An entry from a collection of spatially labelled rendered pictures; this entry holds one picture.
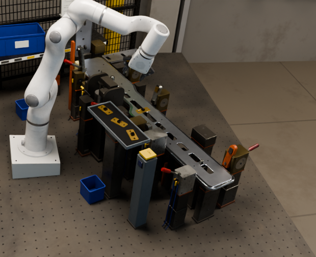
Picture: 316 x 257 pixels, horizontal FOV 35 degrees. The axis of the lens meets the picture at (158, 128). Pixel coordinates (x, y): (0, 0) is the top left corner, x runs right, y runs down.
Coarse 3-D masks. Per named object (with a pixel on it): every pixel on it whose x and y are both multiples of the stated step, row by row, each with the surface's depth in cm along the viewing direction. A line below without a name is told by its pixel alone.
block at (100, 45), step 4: (96, 40) 342; (100, 40) 343; (92, 44) 338; (96, 44) 337; (100, 44) 338; (104, 44) 339; (92, 48) 339; (96, 48) 337; (100, 48) 339; (104, 48) 341; (92, 52) 341; (96, 52) 338; (100, 52) 341; (104, 52) 343; (92, 56) 343; (96, 56) 341; (100, 56) 343
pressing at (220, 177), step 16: (96, 64) 327; (128, 80) 317; (128, 112) 287; (144, 112) 290; (160, 112) 292; (176, 128) 281; (176, 144) 269; (192, 144) 271; (176, 160) 259; (192, 160) 260; (208, 160) 262; (208, 176) 251; (224, 176) 252
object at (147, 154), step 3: (141, 150) 234; (144, 150) 235; (147, 150) 235; (150, 150) 235; (141, 153) 233; (144, 153) 233; (147, 153) 233; (150, 153) 233; (153, 153) 234; (144, 156) 231; (147, 156) 232; (150, 156) 232; (153, 156) 233; (147, 159) 231
